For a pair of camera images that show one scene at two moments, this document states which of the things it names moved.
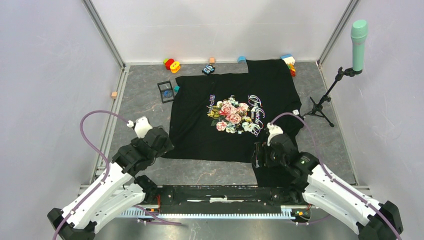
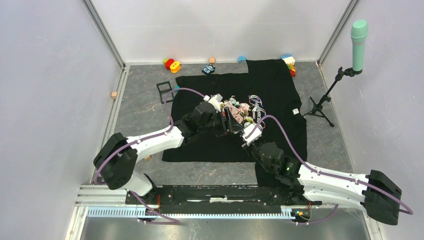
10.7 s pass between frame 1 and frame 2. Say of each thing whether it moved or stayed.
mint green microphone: stayed
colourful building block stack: stayed
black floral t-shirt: stayed
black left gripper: moved
